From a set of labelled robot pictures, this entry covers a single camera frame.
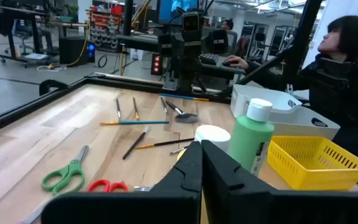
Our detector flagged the office chair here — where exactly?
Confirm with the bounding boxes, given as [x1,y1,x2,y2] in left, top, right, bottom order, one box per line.
[12,20,35,55]

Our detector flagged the brown paintbrush silver ferrule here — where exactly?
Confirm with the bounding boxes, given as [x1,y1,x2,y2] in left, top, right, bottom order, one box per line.
[115,98,122,121]

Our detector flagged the black support beam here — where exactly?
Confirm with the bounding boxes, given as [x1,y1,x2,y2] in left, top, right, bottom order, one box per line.
[235,0,323,87]

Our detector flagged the red handled scissors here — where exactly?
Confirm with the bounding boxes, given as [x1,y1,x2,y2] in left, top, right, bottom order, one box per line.
[86,179,130,194]

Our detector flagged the black box with LED lights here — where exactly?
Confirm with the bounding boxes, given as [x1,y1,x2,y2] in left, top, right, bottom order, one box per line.
[150,53,163,76]

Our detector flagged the background green plant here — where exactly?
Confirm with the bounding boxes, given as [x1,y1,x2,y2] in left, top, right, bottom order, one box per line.
[63,3,80,23]

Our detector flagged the yellow cable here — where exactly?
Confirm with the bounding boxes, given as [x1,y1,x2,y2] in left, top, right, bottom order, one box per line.
[48,23,90,68]

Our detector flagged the black operator desk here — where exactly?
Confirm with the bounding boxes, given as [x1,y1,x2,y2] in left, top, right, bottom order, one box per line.
[197,62,247,81]

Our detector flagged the green paint bottle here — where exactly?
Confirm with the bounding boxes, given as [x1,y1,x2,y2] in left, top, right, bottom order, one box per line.
[227,98,275,178]

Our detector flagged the yellow plastic basket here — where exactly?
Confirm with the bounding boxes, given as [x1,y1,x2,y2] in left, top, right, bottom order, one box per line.
[266,134,358,192]

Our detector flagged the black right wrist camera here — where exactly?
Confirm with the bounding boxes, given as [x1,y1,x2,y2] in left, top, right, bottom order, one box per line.
[181,11,202,33]

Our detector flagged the computer monitor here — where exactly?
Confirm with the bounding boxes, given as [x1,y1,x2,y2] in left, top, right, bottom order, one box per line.
[157,0,200,26]

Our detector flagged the black paintbrush orange ferrule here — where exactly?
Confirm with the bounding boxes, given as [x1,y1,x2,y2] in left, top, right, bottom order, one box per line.
[134,137,196,151]

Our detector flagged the person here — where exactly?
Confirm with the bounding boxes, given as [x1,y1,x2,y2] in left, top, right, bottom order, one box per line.
[224,15,358,167]
[220,18,236,32]

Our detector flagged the teal handled paintbrush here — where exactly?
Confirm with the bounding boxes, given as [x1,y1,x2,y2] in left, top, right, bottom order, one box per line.
[99,120,170,126]
[158,93,211,102]

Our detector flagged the parts organizer rack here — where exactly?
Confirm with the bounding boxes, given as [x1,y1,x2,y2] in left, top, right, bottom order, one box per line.
[88,9,123,52]

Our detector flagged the black paintbrush silver ferrule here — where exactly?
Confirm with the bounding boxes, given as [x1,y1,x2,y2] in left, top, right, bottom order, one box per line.
[169,144,190,156]
[122,125,152,161]

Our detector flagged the black keyboard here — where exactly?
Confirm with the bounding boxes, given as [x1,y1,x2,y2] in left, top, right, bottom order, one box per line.
[199,53,219,65]

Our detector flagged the light grey plastic bin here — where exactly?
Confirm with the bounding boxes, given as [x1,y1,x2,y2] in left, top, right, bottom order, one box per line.
[242,100,341,141]

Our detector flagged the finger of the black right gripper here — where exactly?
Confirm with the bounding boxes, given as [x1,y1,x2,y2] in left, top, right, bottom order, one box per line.
[192,45,202,65]
[183,45,193,65]

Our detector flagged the black clamp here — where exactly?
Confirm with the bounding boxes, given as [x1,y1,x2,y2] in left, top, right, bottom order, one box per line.
[39,79,70,96]

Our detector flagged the small thin paintbrush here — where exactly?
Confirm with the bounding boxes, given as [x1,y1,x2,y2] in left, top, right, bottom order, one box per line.
[160,96,169,114]

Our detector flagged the white cable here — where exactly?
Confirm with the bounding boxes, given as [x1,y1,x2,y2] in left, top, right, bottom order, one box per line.
[37,64,67,72]

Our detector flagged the yellow paint bottle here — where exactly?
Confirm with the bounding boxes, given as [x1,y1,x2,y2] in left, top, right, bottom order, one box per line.
[176,124,232,161]

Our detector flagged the white plastic bin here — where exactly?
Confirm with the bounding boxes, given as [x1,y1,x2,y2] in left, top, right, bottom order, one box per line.
[229,83,303,119]

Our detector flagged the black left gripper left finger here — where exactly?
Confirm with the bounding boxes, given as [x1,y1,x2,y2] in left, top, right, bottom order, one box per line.
[40,140,203,224]

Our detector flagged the black computer tower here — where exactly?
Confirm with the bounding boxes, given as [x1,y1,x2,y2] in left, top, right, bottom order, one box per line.
[58,36,96,66]

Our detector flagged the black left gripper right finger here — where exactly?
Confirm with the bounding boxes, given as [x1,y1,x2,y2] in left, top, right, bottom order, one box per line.
[201,139,358,224]

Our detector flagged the green handled scissors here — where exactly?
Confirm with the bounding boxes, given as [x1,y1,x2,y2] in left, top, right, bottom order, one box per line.
[40,145,90,196]

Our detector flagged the black rolling desk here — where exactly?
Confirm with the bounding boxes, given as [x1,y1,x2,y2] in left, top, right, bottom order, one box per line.
[0,6,51,68]

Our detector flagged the fluffy dark bristle brush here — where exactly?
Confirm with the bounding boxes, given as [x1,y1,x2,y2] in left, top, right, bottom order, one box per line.
[165,100,200,124]

